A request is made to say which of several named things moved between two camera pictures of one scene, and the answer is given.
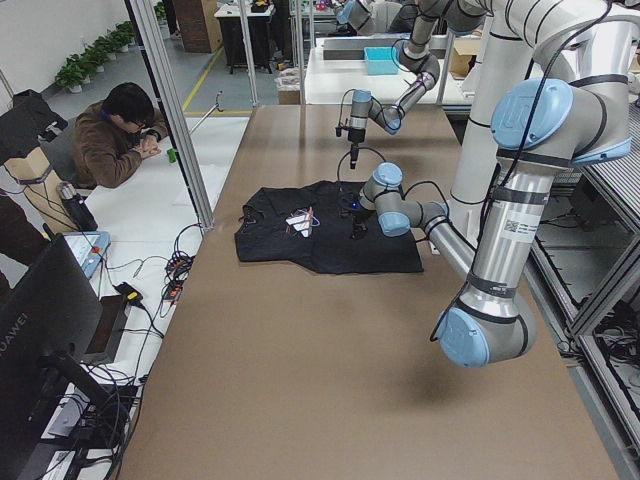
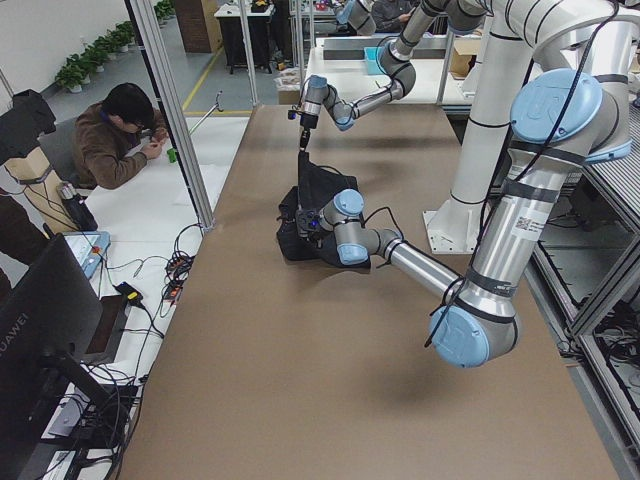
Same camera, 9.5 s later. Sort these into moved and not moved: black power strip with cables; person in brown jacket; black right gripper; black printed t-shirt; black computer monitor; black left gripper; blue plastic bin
Moved: black printed t-shirt; black left gripper; black right gripper
Not moved: person in brown jacket; blue plastic bin; black computer monitor; black power strip with cables
